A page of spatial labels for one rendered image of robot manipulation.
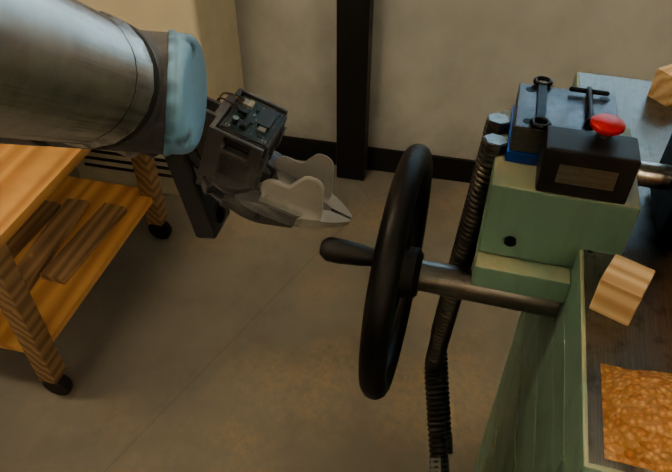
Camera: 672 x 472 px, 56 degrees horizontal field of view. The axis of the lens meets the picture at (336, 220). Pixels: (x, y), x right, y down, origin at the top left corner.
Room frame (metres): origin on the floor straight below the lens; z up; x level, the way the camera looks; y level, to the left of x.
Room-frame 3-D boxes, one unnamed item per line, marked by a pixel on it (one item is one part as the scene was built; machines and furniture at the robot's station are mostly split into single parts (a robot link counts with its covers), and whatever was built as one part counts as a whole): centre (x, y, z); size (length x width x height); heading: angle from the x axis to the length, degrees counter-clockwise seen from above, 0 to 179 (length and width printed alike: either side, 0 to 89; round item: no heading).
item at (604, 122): (0.47, -0.24, 1.02); 0.03 x 0.03 x 0.01
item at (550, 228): (0.51, -0.23, 0.91); 0.15 x 0.14 x 0.09; 164
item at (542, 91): (0.54, -0.20, 1.00); 0.10 x 0.02 x 0.01; 164
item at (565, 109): (0.51, -0.23, 0.99); 0.13 x 0.11 x 0.06; 164
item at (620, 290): (0.37, -0.25, 0.92); 0.04 x 0.03 x 0.04; 143
